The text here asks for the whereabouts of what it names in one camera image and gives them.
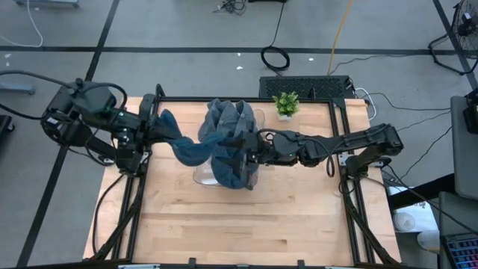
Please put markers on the green plant in white pot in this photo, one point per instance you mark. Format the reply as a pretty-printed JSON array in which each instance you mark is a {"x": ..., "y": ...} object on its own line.
[{"x": 285, "y": 102}]

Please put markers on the backlit keyboard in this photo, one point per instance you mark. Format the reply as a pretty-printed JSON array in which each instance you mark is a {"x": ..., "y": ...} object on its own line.
[{"x": 463, "y": 254}]

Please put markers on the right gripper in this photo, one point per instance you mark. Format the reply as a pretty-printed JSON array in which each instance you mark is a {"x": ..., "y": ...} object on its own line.
[{"x": 259, "y": 147}]

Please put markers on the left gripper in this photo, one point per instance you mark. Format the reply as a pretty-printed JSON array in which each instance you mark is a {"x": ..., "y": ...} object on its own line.
[{"x": 148, "y": 119}]

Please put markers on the black bar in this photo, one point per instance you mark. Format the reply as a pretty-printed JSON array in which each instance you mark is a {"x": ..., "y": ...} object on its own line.
[{"x": 422, "y": 190}]

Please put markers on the grey metal bar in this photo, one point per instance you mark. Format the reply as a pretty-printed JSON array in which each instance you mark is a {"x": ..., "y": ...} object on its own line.
[
  {"x": 45, "y": 3},
  {"x": 16, "y": 89}
]

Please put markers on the grey table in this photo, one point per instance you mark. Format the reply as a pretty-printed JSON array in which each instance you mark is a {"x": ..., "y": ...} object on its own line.
[{"x": 465, "y": 157}]

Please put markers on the black device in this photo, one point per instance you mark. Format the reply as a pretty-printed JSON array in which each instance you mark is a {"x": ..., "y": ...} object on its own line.
[{"x": 472, "y": 116}]

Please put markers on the black floor fan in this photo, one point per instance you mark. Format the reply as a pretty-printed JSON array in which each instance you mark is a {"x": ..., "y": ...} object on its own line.
[{"x": 468, "y": 26}]

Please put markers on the black box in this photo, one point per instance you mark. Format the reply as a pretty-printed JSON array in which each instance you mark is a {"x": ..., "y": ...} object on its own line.
[{"x": 5, "y": 123}]

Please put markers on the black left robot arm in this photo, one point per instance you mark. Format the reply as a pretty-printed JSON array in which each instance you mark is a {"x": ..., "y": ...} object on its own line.
[{"x": 67, "y": 127}]

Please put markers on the clear plastic bin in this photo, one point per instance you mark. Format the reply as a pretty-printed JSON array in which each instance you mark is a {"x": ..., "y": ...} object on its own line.
[
  {"x": 260, "y": 119},
  {"x": 201, "y": 177}
]

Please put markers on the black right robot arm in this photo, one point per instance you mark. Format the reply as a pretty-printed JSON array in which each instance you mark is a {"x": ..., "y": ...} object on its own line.
[{"x": 354, "y": 140}]

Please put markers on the white round object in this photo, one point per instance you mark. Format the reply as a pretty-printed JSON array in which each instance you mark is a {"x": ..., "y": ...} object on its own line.
[
  {"x": 405, "y": 221},
  {"x": 428, "y": 240}
]

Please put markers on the black mesh computer tower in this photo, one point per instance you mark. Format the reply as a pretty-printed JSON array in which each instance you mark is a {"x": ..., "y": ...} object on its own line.
[{"x": 298, "y": 85}]

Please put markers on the black aluminium table frame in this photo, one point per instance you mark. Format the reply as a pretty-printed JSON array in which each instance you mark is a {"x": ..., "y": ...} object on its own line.
[{"x": 179, "y": 99}]

